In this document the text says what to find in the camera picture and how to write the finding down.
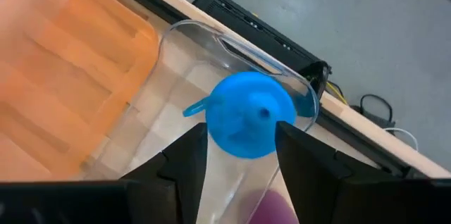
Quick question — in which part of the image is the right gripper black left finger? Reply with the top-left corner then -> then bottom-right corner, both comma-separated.
121,122 -> 209,224

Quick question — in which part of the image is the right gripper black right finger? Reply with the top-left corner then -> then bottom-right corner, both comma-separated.
276,120 -> 415,224

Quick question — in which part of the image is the blue plastic squeeze bottle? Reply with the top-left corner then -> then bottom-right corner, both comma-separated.
182,70 -> 317,160

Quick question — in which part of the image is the clear plastic bin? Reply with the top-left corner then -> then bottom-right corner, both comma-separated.
80,18 -> 321,224

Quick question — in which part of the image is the orange translucent plastic bin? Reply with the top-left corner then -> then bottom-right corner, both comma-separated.
0,0 -> 159,182

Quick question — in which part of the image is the black equipment box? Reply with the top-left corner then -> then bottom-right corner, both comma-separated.
192,0 -> 332,89

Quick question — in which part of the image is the black cable with adapter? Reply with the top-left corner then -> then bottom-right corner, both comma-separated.
352,93 -> 397,130

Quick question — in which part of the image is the yellow cable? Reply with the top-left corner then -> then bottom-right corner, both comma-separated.
326,82 -> 350,106

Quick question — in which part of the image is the white cable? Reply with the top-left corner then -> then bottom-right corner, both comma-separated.
383,127 -> 419,151

